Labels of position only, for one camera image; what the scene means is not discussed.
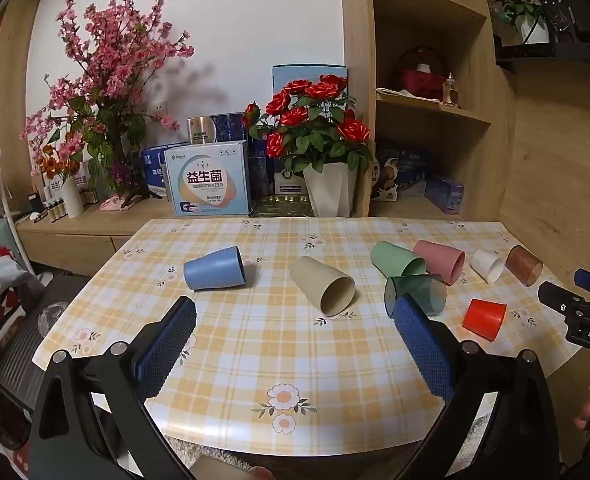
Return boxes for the beige cup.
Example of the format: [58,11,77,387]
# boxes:
[289,256,356,317]

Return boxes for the tall dark blue box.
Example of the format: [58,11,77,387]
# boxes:
[247,151,276,196]

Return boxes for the white vase orange flowers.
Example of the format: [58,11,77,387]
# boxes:
[34,142,86,219]

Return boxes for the yellow checked floral tablecloth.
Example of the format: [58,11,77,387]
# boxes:
[31,216,590,448]

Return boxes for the blue cup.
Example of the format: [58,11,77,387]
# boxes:
[183,246,247,292]

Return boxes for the white and blue board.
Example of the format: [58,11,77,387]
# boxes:
[272,64,348,111]

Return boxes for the wooden shelf cabinet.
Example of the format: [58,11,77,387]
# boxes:
[0,0,520,278]

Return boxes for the white box pastel label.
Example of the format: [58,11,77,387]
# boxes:
[164,140,251,218]

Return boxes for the small blue box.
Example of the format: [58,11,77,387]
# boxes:
[425,175,465,215]

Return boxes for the white box green emblem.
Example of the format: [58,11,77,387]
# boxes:
[274,160,308,196]

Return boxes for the red gift basket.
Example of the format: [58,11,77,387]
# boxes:
[392,46,446,99]

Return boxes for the row of small amber bottles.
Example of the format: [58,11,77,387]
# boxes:
[42,198,69,223]

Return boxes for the dark blue illustrated box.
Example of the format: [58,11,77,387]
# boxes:
[371,146,432,202]

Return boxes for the pink artificial blossom tree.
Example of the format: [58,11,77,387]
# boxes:
[20,0,196,207]

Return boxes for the black ribbed case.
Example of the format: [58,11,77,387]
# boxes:
[0,304,73,403]

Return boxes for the red rose plant white pot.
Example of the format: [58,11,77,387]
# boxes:
[241,74,376,218]

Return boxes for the pink cup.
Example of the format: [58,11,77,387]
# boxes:
[413,240,466,286]

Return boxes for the white shaggy rug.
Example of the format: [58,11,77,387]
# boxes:
[162,434,248,468]

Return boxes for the brown transparent cup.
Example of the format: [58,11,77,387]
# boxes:
[505,245,544,287]

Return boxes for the small white cup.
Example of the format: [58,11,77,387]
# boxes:
[471,250,504,284]

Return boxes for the pink cloth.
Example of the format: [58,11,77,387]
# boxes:
[100,196,137,212]

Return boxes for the silver can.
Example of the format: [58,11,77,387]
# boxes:
[186,116,217,144]

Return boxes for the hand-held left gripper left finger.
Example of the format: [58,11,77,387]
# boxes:
[28,296,198,480]

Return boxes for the teal transparent cup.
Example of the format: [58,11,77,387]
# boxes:
[384,274,448,318]

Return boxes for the dark blue patterned box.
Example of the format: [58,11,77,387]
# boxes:
[210,111,248,143]

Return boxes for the small red cup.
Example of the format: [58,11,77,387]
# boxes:
[462,298,507,343]

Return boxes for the gold tray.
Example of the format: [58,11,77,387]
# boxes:
[251,194,315,217]

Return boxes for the pink rose plant white pot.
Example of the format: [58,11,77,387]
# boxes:
[492,0,552,45]

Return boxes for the blue and white box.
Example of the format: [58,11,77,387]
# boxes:
[140,146,176,199]

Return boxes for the green cup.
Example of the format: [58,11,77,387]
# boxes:
[370,240,428,279]

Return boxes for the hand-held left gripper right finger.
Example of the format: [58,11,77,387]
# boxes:
[394,296,562,480]

